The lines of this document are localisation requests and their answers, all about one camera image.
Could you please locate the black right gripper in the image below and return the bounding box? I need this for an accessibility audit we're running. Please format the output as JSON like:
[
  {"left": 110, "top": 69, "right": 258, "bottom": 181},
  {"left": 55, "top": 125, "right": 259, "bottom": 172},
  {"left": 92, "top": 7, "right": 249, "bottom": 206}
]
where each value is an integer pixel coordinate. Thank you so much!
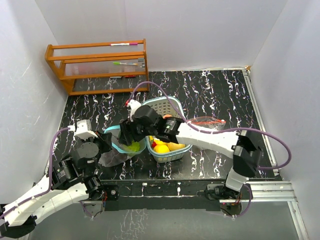
[{"left": 119, "top": 117, "right": 157, "bottom": 147}]

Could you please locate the green bumpy fruit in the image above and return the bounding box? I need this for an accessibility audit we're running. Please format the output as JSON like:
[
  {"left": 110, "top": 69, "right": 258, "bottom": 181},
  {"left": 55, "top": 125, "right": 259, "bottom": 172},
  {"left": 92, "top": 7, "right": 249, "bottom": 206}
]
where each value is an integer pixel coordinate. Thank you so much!
[{"left": 123, "top": 141, "right": 141, "bottom": 153}]

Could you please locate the blue zipper clear bag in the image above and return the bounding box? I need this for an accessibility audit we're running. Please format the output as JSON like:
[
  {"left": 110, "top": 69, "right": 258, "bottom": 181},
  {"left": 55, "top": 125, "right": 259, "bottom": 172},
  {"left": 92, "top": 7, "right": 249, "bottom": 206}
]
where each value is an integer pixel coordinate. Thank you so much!
[{"left": 98, "top": 125, "right": 147, "bottom": 168}]

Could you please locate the red zipper clear bag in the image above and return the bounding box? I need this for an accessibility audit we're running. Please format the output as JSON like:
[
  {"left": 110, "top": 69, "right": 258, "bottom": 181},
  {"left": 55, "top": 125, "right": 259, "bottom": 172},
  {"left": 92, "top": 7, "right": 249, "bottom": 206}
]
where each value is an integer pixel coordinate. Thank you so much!
[{"left": 187, "top": 116, "right": 227, "bottom": 151}]

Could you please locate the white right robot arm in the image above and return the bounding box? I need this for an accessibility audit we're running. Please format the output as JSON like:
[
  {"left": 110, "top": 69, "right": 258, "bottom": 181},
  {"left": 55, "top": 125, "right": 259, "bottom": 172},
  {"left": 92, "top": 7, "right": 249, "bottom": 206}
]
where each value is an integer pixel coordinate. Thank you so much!
[{"left": 118, "top": 105, "right": 262, "bottom": 200}]

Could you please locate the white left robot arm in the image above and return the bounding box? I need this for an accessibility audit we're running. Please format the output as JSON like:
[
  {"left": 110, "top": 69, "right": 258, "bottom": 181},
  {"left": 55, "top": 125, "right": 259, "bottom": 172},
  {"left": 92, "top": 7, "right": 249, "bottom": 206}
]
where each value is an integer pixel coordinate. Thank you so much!
[{"left": 0, "top": 131, "right": 112, "bottom": 239}]

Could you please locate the red strawberry toy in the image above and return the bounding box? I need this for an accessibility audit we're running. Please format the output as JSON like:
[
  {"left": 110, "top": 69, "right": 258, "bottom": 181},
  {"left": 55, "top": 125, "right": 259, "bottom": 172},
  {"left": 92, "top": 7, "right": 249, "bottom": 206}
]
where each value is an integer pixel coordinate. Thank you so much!
[{"left": 151, "top": 141, "right": 157, "bottom": 148}]

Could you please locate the yellow lemon fruit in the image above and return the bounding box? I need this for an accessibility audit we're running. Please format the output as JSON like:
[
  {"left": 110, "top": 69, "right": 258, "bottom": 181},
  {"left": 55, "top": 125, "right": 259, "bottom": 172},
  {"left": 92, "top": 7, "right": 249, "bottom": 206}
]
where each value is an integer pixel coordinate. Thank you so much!
[{"left": 153, "top": 144, "right": 170, "bottom": 154}]

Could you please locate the pink orange peach fruit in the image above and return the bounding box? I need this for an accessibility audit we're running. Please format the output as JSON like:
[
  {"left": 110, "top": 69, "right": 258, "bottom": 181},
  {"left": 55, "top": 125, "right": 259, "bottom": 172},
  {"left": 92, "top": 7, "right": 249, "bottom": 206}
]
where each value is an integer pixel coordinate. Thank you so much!
[{"left": 162, "top": 114, "right": 172, "bottom": 119}]

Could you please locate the light blue plastic basket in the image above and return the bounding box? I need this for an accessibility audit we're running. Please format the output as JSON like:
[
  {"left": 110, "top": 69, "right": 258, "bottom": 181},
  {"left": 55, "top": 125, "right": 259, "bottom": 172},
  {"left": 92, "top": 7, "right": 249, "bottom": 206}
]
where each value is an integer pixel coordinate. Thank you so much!
[{"left": 142, "top": 96, "right": 192, "bottom": 163}]

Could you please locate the wooden shelf rack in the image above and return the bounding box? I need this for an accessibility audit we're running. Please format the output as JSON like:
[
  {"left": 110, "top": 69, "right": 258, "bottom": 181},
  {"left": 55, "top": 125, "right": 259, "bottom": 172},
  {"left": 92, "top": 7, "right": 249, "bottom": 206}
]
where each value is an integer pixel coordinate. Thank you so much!
[{"left": 44, "top": 39, "right": 149, "bottom": 96}]

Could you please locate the green capped marker pen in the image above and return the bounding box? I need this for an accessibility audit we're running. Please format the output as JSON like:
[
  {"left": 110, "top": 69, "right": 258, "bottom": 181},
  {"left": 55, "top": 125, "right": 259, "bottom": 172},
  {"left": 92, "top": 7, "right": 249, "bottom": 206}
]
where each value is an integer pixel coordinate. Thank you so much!
[{"left": 112, "top": 61, "right": 139, "bottom": 66}]

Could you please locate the pink white marker pen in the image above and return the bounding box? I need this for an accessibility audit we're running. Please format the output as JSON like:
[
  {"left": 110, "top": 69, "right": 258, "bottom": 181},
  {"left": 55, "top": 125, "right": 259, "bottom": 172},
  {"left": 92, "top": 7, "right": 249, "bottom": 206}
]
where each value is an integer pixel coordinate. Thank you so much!
[{"left": 110, "top": 42, "right": 138, "bottom": 47}]

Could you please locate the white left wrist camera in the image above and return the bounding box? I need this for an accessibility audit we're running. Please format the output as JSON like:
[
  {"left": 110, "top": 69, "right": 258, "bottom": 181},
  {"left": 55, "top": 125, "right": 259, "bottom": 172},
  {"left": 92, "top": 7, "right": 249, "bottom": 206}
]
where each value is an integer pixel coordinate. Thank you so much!
[{"left": 68, "top": 119, "right": 98, "bottom": 140}]

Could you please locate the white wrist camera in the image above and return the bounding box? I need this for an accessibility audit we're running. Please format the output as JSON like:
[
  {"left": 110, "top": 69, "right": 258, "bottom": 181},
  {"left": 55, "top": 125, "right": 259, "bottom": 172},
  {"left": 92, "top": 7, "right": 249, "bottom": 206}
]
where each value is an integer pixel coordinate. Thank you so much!
[
  {"left": 125, "top": 99, "right": 142, "bottom": 122},
  {"left": 68, "top": 119, "right": 98, "bottom": 140}
]

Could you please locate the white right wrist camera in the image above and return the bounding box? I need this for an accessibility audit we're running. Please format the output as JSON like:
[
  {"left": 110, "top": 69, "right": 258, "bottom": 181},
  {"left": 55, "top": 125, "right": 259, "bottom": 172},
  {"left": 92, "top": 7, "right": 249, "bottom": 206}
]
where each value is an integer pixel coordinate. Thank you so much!
[{"left": 125, "top": 99, "right": 142, "bottom": 122}]

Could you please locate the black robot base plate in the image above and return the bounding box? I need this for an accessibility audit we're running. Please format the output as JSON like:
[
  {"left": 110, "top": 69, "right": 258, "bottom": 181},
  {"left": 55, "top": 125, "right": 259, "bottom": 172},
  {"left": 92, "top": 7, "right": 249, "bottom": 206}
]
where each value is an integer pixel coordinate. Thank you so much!
[{"left": 52, "top": 178, "right": 254, "bottom": 213}]

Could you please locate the aluminium frame rail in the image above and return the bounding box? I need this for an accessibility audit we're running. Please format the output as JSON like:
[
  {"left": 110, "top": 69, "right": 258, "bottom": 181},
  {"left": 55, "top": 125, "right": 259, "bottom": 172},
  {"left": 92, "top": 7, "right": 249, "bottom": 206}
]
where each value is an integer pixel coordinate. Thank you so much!
[{"left": 242, "top": 66, "right": 309, "bottom": 240}]

